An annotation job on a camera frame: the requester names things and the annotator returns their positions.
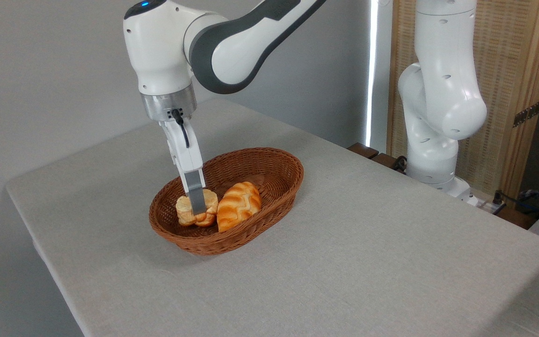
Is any white power strip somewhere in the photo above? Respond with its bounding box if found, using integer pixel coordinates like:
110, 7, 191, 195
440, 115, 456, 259
467, 194, 507, 216

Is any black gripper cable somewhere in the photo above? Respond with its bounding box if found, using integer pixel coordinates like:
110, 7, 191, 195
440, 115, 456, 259
168, 109, 190, 149

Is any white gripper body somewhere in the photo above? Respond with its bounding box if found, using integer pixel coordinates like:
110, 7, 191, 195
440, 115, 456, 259
159, 119, 204, 175

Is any orange braided bread loaf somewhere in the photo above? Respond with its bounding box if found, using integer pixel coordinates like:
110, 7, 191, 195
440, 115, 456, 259
216, 181, 262, 234

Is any brown oval wicker basket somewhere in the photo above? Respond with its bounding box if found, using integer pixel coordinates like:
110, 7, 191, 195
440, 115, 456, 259
149, 147, 305, 256

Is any dark brown wooden slat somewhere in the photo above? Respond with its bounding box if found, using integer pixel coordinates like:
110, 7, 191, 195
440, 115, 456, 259
347, 143, 379, 160
372, 153, 402, 170

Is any pale round bread roll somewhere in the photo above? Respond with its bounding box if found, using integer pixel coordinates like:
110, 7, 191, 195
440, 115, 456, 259
175, 189, 219, 227

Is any dark metal screen hinge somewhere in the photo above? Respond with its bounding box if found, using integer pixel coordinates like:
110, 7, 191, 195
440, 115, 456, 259
513, 101, 539, 128

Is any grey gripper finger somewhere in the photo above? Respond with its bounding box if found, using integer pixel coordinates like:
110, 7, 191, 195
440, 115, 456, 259
184, 169, 207, 217

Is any wooden folding screen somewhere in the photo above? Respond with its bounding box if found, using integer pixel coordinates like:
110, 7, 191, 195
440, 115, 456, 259
386, 0, 539, 198

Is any grey tablecloth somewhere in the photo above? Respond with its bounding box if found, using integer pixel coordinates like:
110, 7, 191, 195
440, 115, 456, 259
5, 97, 539, 337

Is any black power cable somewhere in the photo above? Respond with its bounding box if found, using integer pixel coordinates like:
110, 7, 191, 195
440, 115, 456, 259
501, 190, 539, 223

